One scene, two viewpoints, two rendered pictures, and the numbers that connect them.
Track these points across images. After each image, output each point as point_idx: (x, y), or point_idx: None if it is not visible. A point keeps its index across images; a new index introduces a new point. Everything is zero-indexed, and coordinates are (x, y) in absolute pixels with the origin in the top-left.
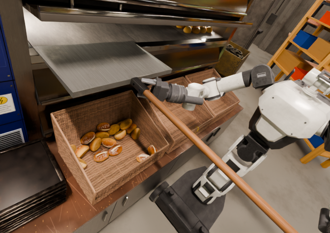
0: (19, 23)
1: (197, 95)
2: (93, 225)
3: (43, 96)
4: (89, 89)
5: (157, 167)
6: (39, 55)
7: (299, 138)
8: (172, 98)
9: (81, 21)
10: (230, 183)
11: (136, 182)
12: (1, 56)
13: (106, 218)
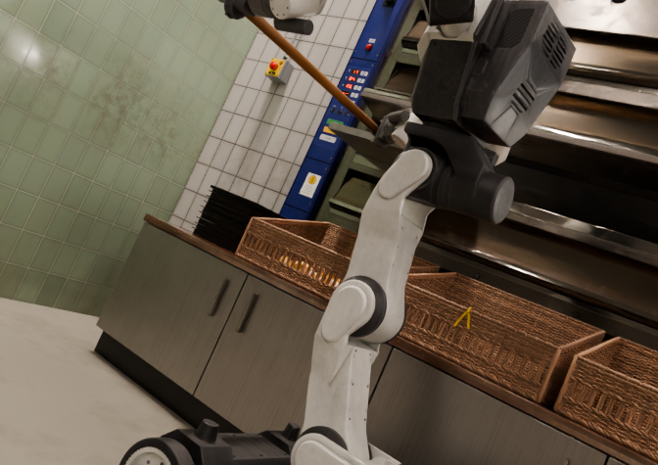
0: (364, 125)
1: (410, 116)
2: (202, 301)
3: (338, 198)
4: (342, 125)
5: (326, 301)
6: (360, 156)
7: (427, 50)
8: (385, 123)
9: (385, 100)
10: (351, 279)
11: (282, 279)
12: (337, 140)
13: (211, 333)
